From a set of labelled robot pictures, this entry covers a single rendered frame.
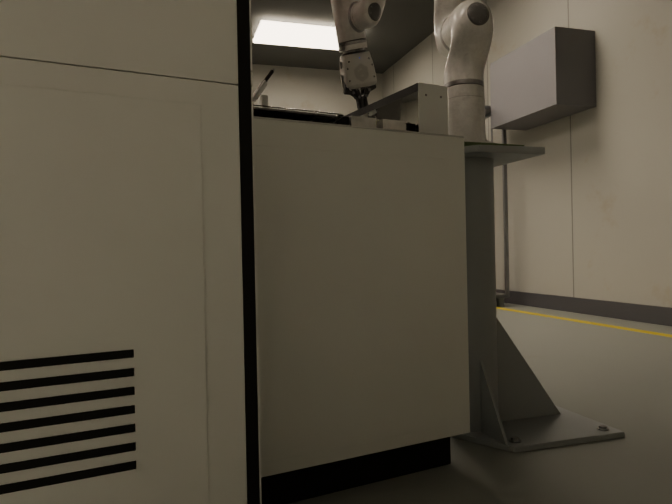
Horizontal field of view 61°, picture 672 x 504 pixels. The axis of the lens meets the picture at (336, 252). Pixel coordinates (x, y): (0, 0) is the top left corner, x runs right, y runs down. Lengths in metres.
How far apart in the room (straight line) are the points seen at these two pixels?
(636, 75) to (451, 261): 3.37
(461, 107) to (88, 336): 1.22
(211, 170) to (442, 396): 0.81
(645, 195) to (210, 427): 3.85
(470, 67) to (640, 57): 2.95
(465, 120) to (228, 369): 1.07
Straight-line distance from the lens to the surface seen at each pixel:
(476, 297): 1.68
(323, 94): 8.49
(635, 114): 4.59
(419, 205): 1.37
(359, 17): 1.71
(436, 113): 1.52
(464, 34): 1.77
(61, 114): 0.93
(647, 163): 4.47
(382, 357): 1.33
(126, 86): 0.95
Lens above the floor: 0.54
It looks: level
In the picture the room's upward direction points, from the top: 1 degrees counter-clockwise
